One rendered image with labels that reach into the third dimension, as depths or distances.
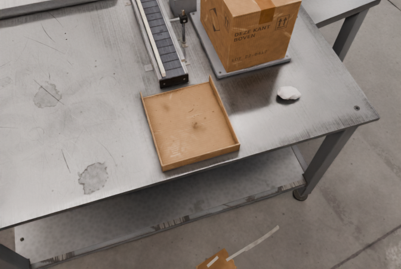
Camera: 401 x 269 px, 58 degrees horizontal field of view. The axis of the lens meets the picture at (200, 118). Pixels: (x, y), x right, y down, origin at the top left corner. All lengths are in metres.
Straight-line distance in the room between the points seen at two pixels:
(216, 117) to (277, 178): 0.70
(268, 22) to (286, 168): 0.87
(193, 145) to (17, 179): 0.56
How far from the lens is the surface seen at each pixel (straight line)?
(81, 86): 1.41
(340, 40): 2.03
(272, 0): 1.25
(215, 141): 1.21
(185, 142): 1.21
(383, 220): 2.21
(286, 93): 1.32
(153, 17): 1.53
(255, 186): 1.83
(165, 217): 1.76
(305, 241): 2.03
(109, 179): 1.19
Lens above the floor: 1.89
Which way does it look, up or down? 57 degrees down
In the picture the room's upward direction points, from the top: 1 degrees clockwise
